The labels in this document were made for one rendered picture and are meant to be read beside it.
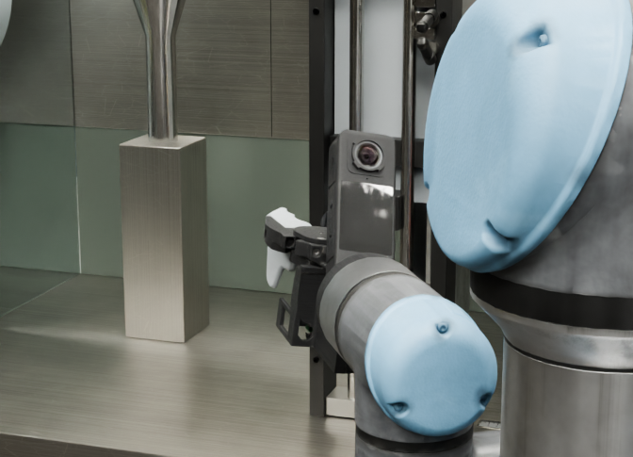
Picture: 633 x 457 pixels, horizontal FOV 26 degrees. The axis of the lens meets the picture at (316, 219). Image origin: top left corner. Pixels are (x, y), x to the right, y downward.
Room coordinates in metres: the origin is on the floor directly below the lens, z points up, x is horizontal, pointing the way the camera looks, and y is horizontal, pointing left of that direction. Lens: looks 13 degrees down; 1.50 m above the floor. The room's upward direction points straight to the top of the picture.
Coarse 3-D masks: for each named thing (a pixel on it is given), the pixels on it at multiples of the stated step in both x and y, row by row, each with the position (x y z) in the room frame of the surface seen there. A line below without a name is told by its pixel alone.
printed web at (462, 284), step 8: (456, 264) 1.74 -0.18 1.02; (456, 272) 1.74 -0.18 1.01; (464, 272) 1.79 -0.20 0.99; (456, 280) 1.74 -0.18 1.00; (464, 280) 1.79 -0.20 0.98; (456, 288) 1.74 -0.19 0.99; (464, 288) 1.79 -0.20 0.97; (456, 296) 1.74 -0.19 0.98; (464, 296) 1.79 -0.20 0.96; (464, 304) 1.80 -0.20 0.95
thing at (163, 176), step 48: (144, 0) 1.80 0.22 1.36; (144, 144) 1.79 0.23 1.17; (192, 144) 1.81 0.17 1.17; (144, 192) 1.79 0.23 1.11; (192, 192) 1.81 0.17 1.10; (144, 240) 1.79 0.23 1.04; (192, 240) 1.80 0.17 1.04; (144, 288) 1.79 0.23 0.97; (192, 288) 1.80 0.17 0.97; (144, 336) 1.79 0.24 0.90
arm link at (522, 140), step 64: (512, 0) 0.53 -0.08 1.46; (576, 0) 0.53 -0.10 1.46; (448, 64) 0.57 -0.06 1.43; (512, 64) 0.51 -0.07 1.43; (576, 64) 0.50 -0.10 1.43; (448, 128) 0.56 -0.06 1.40; (512, 128) 0.50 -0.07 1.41; (576, 128) 0.49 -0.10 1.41; (448, 192) 0.55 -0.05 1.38; (512, 192) 0.50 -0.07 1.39; (576, 192) 0.49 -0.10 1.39; (448, 256) 0.54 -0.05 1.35; (512, 256) 0.51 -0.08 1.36; (576, 256) 0.51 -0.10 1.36; (512, 320) 0.52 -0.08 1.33; (576, 320) 0.51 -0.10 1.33; (512, 384) 0.55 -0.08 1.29; (576, 384) 0.52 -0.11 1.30; (512, 448) 0.55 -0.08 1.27; (576, 448) 0.52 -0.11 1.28
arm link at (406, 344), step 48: (384, 288) 0.84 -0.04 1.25; (336, 336) 0.86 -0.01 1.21; (384, 336) 0.78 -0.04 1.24; (432, 336) 0.76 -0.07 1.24; (480, 336) 0.77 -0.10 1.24; (384, 384) 0.76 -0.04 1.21; (432, 384) 0.76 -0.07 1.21; (480, 384) 0.77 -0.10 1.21; (384, 432) 0.79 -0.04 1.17; (432, 432) 0.76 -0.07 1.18
